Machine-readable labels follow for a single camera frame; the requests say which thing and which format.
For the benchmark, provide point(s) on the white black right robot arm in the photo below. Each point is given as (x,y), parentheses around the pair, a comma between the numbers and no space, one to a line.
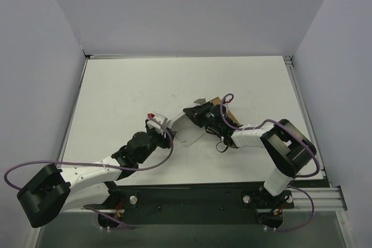
(288,148)

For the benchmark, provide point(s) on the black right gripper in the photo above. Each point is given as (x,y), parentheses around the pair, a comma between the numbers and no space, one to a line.
(201,115)

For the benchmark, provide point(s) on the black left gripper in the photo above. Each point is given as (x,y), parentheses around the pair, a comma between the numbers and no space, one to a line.
(162,139)

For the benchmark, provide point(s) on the aluminium table frame rail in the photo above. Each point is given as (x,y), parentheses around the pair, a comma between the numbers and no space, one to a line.
(324,198)

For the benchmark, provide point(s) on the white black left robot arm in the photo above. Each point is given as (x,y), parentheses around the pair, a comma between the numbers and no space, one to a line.
(44,196)

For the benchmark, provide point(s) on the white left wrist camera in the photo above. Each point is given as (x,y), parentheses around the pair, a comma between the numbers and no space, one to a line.
(157,122)

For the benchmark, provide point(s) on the white paper box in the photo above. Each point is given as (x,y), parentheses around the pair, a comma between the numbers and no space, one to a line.
(187,132)

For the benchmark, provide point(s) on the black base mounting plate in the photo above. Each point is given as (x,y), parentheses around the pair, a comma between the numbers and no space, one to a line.
(233,203)

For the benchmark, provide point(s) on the brown folded cardboard box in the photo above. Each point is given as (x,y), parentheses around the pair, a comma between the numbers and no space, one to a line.
(216,102)

